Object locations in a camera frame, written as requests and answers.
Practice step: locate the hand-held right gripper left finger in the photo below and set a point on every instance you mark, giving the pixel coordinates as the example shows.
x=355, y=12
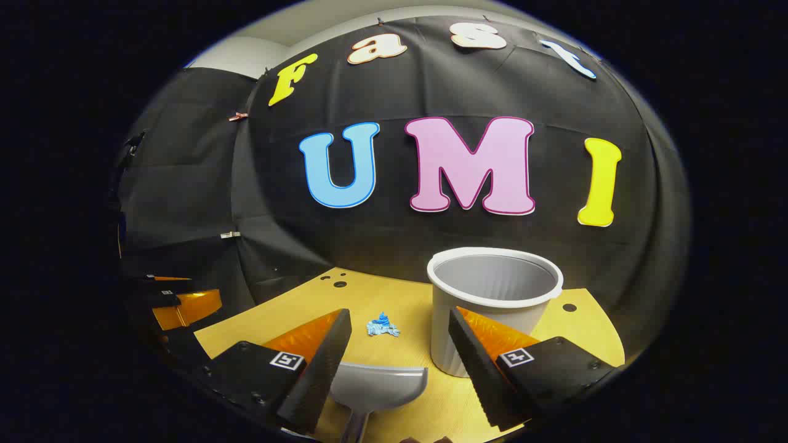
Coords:
x=320, y=369

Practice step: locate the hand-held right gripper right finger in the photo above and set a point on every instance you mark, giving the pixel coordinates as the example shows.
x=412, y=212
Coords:
x=480, y=375

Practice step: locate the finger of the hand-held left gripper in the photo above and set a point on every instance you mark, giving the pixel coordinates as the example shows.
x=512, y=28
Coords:
x=166, y=283
x=197, y=304

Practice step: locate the blue paper trash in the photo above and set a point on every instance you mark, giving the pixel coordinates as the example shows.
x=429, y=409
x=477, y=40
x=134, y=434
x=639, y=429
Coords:
x=381, y=326

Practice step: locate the white ribbed garbage bin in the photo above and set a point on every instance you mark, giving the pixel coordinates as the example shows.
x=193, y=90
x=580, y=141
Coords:
x=492, y=277

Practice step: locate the wooden desktop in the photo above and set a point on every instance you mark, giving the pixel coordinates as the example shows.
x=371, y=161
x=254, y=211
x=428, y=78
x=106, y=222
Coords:
x=394, y=301

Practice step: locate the black backdrop cloth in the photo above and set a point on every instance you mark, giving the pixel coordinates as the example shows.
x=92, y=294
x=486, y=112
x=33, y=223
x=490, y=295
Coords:
x=394, y=246

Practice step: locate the copper metal clip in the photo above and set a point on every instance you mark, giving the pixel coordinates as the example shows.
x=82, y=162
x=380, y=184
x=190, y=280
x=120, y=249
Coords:
x=237, y=115

